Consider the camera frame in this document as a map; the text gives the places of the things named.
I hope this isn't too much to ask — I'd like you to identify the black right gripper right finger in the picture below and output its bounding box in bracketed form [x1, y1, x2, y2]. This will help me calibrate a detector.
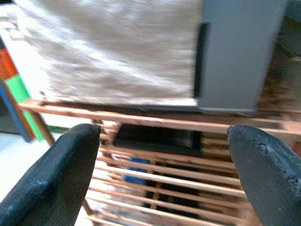
[227, 124, 301, 226]

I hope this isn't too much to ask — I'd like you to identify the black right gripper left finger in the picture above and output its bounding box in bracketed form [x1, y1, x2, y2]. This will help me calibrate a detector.
[0, 123, 102, 226]

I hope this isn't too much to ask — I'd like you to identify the blue packet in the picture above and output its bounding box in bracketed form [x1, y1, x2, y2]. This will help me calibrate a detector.
[123, 157, 151, 186]

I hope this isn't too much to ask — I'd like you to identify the green storage box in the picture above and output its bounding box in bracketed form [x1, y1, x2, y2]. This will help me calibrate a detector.
[4, 75, 45, 142]

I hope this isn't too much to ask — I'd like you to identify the black box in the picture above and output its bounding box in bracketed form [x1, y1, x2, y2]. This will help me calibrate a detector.
[112, 124, 203, 157]

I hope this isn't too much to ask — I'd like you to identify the wooden slatted rack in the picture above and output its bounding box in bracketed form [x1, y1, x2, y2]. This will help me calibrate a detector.
[17, 98, 301, 226]

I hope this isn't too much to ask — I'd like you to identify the orange-red storage box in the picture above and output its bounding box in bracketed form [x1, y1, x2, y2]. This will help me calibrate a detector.
[0, 49, 36, 139]

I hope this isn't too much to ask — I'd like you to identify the cream kitchen cabinet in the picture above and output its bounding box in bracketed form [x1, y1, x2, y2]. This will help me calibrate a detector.
[197, 0, 289, 111]

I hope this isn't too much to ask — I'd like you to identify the beige woven table cloth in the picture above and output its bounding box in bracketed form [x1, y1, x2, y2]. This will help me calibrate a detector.
[14, 0, 204, 99]

